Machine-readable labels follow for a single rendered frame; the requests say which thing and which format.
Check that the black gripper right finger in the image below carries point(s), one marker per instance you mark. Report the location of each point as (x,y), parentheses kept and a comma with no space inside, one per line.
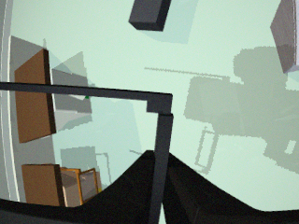
(191,199)

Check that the black glasses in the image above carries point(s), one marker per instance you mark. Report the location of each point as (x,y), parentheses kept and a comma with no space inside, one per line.
(157,102)

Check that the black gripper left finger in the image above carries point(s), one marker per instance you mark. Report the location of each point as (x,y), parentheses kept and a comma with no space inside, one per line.
(126,201)

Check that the beige flat panel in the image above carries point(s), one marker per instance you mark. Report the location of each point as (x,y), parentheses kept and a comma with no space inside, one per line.
(39,151)

